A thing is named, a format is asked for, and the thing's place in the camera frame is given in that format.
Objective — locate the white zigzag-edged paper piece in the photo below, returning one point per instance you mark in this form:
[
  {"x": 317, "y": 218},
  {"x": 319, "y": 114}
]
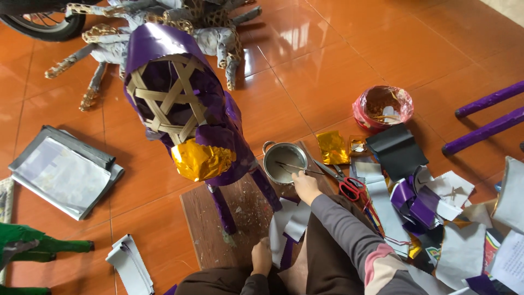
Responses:
[{"x": 452, "y": 190}]

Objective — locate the purple paper-wrapped leg stick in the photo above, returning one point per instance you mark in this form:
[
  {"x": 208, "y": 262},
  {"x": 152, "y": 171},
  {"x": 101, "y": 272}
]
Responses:
[
  {"x": 483, "y": 132},
  {"x": 489, "y": 99}
]

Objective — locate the gold foil sheet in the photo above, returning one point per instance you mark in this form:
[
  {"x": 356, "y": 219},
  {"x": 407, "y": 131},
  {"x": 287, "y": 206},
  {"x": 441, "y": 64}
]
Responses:
[{"x": 332, "y": 147}]

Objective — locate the purple paper scraps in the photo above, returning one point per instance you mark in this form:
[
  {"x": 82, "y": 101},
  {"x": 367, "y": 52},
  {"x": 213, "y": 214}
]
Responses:
[{"x": 417, "y": 203}]

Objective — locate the person's left hand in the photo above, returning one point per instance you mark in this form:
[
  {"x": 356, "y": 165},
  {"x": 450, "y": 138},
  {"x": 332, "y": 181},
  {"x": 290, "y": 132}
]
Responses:
[{"x": 262, "y": 258}]

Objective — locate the small metal glue pot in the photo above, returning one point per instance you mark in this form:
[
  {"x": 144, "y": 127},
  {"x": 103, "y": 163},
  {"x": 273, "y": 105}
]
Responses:
[{"x": 282, "y": 157}]

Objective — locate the stack of white paper strips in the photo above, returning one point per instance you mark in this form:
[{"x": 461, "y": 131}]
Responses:
[{"x": 131, "y": 264}]

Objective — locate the grey paper bamboo animal figures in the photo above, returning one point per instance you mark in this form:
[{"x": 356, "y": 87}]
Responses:
[{"x": 213, "y": 41}]

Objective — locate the thin glue brush stick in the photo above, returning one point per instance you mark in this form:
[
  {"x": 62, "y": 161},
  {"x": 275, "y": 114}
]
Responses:
[{"x": 292, "y": 166}]

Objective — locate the person's right fingers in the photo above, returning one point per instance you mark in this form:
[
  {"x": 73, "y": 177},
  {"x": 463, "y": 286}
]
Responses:
[{"x": 300, "y": 176}]

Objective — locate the stack of grey paper sheets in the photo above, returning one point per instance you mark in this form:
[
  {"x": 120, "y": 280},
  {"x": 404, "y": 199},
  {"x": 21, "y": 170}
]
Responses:
[{"x": 65, "y": 174}]

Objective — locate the heap of mixed paper scraps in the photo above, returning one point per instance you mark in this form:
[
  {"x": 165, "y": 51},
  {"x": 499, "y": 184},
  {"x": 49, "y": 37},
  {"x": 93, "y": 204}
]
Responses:
[{"x": 470, "y": 250}]

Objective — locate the green paper animal figure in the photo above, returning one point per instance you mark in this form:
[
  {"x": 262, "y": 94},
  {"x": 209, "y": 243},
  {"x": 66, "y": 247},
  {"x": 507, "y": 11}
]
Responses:
[{"x": 28, "y": 246}]

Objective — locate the red plastic-lined bowl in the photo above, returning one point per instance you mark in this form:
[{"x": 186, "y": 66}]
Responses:
[{"x": 382, "y": 107}]

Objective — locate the white and purple paper pieces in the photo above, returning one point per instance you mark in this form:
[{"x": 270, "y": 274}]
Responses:
[{"x": 286, "y": 225}]

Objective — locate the black paper sheet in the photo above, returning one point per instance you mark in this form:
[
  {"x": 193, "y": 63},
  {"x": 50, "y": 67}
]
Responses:
[{"x": 396, "y": 151}]

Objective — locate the brown wooden board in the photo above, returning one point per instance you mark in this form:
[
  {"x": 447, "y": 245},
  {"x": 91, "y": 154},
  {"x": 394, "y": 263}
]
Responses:
[{"x": 245, "y": 205}]

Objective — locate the small gold foil piece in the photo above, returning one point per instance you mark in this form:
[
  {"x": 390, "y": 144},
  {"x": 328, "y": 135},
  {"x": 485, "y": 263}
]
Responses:
[{"x": 358, "y": 146}]

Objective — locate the patterned paper sheet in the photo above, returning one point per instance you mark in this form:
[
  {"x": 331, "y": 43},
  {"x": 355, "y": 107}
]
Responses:
[{"x": 5, "y": 200}]

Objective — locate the purple paper bamboo animal figure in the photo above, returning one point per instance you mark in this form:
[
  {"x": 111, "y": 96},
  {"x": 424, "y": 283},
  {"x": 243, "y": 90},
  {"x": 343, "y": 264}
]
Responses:
[{"x": 223, "y": 137}]

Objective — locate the person's right hand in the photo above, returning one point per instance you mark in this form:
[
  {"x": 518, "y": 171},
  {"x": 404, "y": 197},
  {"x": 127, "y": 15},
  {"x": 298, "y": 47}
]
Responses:
[{"x": 306, "y": 188}]

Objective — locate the long white paper strip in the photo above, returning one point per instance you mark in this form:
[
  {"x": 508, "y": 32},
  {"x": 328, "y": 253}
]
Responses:
[{"x": 382, "y": 205}]

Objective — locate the black vehicle wheel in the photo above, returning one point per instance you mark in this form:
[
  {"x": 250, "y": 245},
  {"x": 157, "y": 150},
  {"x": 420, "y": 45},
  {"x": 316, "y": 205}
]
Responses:
[{"x": 45, "y": 28}]

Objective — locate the person's left fingers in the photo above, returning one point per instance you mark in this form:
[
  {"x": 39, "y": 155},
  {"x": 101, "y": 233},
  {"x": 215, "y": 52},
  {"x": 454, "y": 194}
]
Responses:
[{"x": 261, "y": 242}]

